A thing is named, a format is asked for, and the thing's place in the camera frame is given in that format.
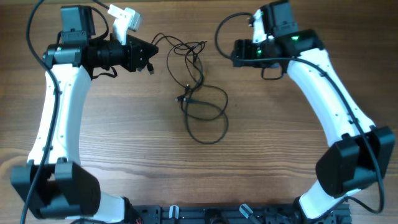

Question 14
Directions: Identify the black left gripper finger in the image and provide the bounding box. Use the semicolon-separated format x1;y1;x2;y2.
137;39;159;56
136;51;157;71

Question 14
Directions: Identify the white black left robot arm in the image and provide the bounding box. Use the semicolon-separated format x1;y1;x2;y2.
11;5;158;223

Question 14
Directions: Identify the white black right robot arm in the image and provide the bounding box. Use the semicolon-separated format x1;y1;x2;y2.
231;1;395;223

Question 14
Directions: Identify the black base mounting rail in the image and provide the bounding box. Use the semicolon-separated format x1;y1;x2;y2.
133;204;352;224

